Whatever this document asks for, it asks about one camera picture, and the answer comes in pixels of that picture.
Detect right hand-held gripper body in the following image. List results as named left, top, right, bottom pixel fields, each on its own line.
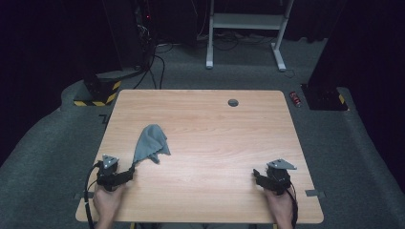
left=263, top=158, right=298, bottom=196

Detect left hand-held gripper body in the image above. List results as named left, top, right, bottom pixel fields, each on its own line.
left=95, top=154, right=129, bottom=193

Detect person's right hand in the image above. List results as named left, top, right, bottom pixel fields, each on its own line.
left=263, top=187, right=294, bottom=224

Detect person's left hand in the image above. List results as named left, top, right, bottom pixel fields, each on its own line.
left=92, top=182, right=127, bottom=224

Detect grey tape strip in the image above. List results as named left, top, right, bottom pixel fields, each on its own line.
left=74, top=191, right=96, bottom=200
left=305, top=189, right=327, bottom=198

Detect red can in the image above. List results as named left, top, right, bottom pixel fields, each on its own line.
left=288, top=91, right=303, bottom=109

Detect black yellow striped stand base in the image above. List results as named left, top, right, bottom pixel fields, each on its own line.
left=73, top=71, right=123, bottom=108

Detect black stand base yellow mark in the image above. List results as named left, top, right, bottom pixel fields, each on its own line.
left=300, top=83, right=350, bottom=112

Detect dark equipment rack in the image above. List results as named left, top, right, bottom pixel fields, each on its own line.
left=133, top=0, right=158, bottom=70

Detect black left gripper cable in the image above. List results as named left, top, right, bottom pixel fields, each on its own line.
left=83, top=160, right=103, bottom=229

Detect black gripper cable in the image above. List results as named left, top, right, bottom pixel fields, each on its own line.
left=83, top=160, right=103, bottom=229
left=285, top=182, right=300, bottom=229

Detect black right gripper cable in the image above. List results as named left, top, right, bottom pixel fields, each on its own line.
left=285, top=182, right=300, bottom=229

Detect black floor cables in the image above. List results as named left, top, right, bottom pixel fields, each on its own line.
left=133, top=44, right=175, bottom=91

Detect cable bundle under stand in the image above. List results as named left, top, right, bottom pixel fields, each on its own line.
left=196, top=31, right=275, bottom=52

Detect white metal stand frame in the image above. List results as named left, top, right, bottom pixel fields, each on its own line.
left=204, top=0, right=295, bottom=73

